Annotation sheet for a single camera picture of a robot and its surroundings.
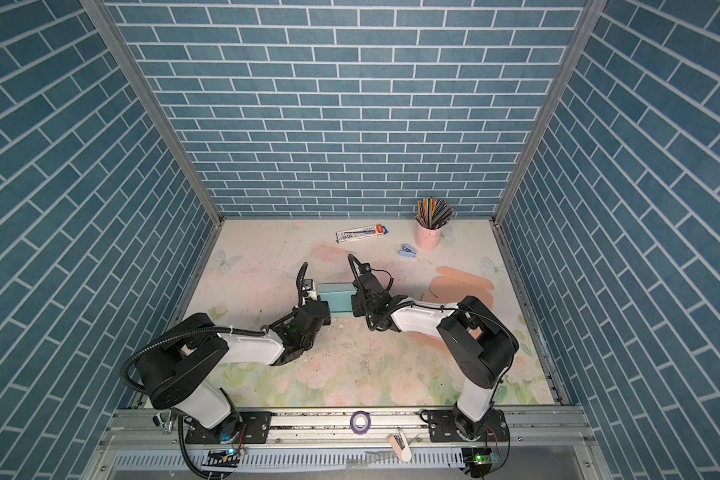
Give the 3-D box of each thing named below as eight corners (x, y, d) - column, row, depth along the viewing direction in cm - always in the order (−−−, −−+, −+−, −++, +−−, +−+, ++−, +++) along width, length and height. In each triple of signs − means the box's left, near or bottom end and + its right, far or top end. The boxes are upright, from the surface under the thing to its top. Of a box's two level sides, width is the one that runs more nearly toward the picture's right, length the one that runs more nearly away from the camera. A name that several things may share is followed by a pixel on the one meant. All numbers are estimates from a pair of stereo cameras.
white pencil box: (337, 243, 116) (336, 239, 114) (335, 235, 119) (334, 231, 117) (387, 234, 119) (387, 230, 118) (384, 227, 122) (385, 223, 120)
